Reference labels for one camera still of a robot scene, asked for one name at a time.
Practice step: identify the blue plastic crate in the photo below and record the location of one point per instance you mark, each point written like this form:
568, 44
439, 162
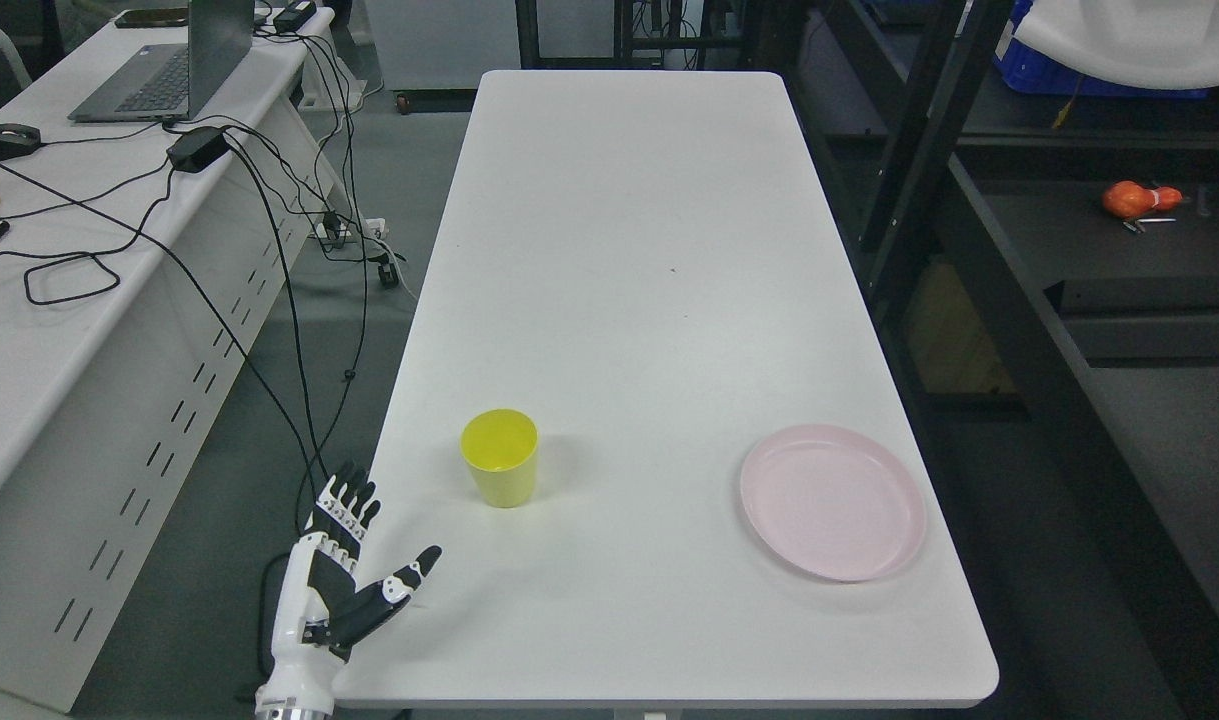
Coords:
1027, 71

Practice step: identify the white power strip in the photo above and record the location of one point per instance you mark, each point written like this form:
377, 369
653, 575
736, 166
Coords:
345, 232

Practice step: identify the white side desk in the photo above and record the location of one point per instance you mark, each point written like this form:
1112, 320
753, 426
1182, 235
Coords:
127, 297

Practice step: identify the white cloth sheet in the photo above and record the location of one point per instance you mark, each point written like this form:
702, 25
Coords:
1167, 45

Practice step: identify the pink plastic plate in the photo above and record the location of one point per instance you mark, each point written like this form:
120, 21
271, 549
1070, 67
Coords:
833, 503

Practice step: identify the yellow plastic cup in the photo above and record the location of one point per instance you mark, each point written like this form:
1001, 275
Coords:
500, 449

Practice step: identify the black metal shelf rack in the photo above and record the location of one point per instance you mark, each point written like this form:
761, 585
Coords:
1060, 365

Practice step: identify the black computer mouse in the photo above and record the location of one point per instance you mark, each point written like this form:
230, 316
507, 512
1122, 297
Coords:
18, 140

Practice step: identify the black power adapter brick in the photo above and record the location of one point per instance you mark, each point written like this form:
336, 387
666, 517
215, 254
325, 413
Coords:
197, 149

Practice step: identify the white rectangular table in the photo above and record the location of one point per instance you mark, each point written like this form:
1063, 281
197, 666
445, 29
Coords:
643, 262

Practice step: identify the orange toy on shelf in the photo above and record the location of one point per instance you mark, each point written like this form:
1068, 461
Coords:
1129, 200

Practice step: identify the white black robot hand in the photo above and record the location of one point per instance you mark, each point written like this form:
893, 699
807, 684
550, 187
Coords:
322, 613

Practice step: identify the grey open laptop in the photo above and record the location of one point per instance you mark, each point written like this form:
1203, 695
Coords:
174, 81

